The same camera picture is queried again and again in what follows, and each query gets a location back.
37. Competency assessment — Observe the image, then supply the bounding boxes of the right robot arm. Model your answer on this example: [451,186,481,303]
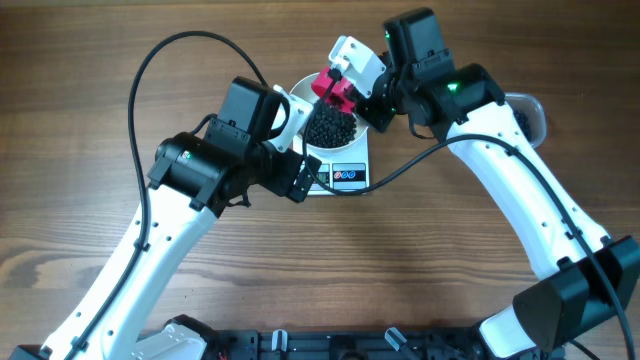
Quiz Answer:
[360,7,639,359]

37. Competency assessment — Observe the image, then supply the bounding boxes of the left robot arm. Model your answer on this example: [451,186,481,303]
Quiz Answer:
[11,77,320,359]

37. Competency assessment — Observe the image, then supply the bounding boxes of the white digital kitchen scale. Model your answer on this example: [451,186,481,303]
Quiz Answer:
[307,130,370,191]

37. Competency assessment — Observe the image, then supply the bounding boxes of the clear plastic bean container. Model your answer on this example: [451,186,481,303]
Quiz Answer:
[505,92,547,148]

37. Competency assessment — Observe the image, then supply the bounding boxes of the white bowl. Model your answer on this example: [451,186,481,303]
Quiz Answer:
[290,72,368,151]

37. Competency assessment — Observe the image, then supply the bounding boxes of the black cable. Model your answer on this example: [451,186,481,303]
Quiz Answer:
[64,30,271,360]
[301,69,636,360]

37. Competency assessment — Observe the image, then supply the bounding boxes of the pink measuring scoop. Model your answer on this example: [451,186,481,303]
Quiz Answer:
[311,67,355,114]

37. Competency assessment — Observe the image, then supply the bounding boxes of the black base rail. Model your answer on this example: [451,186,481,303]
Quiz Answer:
[149,313,566,360]

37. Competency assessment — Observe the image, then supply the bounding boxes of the right black cable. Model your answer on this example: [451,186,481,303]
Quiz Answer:
[301,69,636,360]

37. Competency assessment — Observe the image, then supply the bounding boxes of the left black cable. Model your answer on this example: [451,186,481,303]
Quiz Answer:
[64,30,271,360]

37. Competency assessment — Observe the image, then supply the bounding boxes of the black beans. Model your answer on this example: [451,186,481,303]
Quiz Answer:
[306,104,357,149]

